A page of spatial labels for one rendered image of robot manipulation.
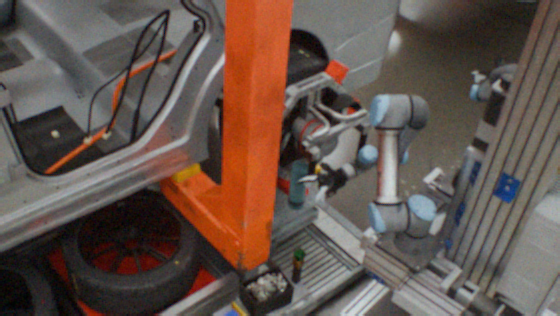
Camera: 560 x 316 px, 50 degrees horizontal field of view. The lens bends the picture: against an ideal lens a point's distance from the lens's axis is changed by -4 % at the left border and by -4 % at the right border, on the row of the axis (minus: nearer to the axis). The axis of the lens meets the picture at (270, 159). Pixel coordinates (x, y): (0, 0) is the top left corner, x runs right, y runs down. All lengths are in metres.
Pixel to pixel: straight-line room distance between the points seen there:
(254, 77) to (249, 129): 0.22
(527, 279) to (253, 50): 1.36
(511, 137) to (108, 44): 2.10
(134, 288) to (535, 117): 1.78
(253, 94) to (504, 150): 0.93
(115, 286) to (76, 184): 0.49
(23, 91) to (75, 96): 0.27
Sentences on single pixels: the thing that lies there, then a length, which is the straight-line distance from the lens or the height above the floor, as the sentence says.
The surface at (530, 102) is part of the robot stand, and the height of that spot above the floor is 1.59.
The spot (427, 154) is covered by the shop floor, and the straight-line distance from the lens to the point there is 4.45.
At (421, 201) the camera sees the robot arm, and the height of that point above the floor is 1.05.
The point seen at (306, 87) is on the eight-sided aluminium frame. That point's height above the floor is 1.12.
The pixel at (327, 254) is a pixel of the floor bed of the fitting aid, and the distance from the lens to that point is 3.57.
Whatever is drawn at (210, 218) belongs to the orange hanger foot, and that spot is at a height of 0.68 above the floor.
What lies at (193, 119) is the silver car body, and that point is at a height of 1.02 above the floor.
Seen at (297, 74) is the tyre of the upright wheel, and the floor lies 1.15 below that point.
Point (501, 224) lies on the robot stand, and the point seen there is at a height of 1.05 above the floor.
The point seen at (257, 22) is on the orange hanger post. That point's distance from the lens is 1.99.
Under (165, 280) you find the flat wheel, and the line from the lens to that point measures 2.81.
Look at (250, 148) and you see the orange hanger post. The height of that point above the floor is 1.25.
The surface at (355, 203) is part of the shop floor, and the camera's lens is 3.94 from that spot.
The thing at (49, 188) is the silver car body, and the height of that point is 0.96.
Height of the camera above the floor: 2.69
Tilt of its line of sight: 40 degrees down
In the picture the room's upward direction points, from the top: 5 degrees clockwise
